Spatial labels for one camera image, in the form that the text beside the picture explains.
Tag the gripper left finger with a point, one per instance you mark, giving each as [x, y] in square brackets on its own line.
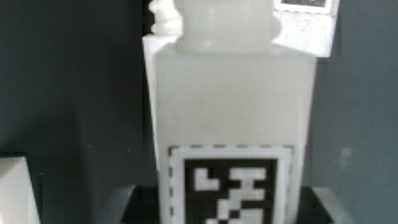
[133, 206]

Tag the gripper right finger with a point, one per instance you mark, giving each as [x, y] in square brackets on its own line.
[321, 208]

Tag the white leg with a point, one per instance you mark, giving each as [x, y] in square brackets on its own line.
[19, 207]
[308, 19]
[232, 92]

